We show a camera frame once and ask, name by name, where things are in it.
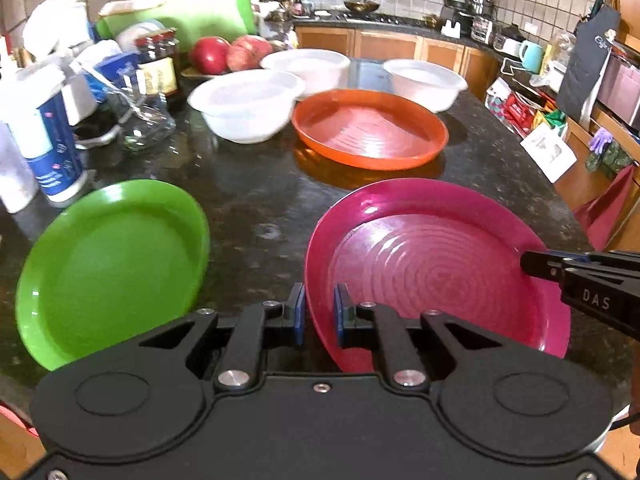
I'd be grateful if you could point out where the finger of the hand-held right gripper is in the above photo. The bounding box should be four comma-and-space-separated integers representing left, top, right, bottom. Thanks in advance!
547, 249, 640, 273
520, 250, 568, 281

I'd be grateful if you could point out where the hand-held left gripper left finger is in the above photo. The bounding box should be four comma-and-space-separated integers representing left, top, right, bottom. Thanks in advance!
137, 282, 307, 394

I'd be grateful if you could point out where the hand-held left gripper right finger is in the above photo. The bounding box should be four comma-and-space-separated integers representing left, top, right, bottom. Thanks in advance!
333, 282, 503, 394

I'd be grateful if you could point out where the magenta plastic plate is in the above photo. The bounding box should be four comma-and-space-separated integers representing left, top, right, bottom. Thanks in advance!
304, 178, 572, 373

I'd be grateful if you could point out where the white plastic bowl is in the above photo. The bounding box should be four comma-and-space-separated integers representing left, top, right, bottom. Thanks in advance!
383, 58, 468, 113
187, 69, 306, 143
260, 48, 351, 98

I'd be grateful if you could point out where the dark red cloth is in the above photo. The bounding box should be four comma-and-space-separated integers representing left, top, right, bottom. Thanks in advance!
572, 165, 637, 252

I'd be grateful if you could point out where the white paper bag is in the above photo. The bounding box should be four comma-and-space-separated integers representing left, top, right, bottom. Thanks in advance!
520, 122, 578, 184

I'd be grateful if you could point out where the green patterned cloth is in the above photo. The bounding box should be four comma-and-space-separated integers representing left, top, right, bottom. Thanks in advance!
585, 141, 634, 177

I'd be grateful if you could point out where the purple glove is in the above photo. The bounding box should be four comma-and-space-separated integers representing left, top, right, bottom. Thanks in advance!
589, 127, 615, 154

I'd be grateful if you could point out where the red gift bag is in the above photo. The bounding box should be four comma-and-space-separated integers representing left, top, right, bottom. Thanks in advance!
502, 91, 546, 137

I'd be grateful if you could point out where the orange plastic plate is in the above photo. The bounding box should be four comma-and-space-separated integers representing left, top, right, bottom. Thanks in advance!
291, 89, 449, 171

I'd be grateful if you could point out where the black apron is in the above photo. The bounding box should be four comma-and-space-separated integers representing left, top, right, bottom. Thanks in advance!
556, 5, 622, 123

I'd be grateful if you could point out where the green plastic plate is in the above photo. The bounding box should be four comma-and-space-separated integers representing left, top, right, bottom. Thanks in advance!
15, 179, 211, 372

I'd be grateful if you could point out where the teal mug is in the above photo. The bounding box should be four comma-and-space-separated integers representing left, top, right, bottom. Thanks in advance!
519, 40, 544, 75

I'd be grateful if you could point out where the large clear glass jar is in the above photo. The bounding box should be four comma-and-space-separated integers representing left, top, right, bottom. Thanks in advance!
547, 30, 578, 69

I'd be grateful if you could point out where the clear glass jug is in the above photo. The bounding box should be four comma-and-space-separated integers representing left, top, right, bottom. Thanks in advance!
107, 72, 177, 152

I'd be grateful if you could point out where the wooden fruit tray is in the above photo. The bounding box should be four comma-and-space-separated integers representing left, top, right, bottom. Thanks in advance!
181, 66, 228, 81

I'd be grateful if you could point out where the black coffee machine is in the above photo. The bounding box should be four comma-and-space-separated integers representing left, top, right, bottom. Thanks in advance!
440, 0, 474, 37

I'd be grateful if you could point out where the red apple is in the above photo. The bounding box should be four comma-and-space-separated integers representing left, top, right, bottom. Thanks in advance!
226, 35, 273, 72
189, 36, 232, 76

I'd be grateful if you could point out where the dark glass jar red lid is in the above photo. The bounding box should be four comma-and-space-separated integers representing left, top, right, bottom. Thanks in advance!
134, 29, 181, 100

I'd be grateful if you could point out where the blue white carton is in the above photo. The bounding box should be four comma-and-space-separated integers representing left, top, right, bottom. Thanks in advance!
19, 74, 89, 209

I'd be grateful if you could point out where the blue plastic packet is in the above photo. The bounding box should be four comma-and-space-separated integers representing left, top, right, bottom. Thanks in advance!
92, 50, 141, 102

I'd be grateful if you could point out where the green cutting board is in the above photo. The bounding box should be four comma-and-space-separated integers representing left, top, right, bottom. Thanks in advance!
96, 0, 257, 50

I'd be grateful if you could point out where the white plastic bag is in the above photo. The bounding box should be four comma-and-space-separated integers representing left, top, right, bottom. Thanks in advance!
22, 0, 94, 60

